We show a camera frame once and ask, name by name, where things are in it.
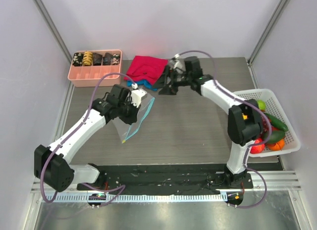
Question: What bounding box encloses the clear zip top bag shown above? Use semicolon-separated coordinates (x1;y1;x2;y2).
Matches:
113;94;155;143

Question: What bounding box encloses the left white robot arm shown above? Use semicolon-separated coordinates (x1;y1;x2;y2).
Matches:
34;85;147;192

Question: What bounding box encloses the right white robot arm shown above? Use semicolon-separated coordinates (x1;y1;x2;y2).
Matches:
153;56;265;188

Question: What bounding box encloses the blue folded cloth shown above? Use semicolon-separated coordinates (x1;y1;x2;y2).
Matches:
126;80;158;91

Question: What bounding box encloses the red folded cloth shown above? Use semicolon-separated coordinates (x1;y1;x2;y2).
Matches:
126;55;168;85

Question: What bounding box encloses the black dotted sock roll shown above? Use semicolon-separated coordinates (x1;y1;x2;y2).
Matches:
111;52;121;66

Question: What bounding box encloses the black patterned sock roll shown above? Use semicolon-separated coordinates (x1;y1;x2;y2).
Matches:
102;52;112;66

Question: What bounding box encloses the pink compartment tray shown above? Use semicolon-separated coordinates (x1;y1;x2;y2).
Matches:
68;49;122;88

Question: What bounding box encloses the dark brown sock roll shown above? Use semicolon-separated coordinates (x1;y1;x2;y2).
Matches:
93;52;103;66

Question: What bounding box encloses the yellow striped sock roll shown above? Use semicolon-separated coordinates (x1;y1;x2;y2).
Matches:
82;51;93;66

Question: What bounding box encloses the black floral sock roll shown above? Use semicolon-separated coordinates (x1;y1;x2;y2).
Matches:
72;52;84;67

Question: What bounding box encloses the green toy lime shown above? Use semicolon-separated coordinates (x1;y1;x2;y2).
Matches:
257;99;266;112

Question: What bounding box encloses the white plastic basket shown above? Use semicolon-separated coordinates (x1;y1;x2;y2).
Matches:
235;89;301;157

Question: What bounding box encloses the green toy cucumber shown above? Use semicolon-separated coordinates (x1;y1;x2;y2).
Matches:
264;112;289;132

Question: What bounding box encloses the green toy avocado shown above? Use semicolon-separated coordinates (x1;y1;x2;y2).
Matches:
262;130;285;144

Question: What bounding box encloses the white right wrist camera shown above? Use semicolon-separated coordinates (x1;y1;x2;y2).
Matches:
168;54;185;72

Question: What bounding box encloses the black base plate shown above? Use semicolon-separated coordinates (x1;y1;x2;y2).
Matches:
91;164;254;196

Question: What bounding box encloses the perforated cable duct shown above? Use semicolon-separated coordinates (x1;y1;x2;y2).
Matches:
54;191;227;203

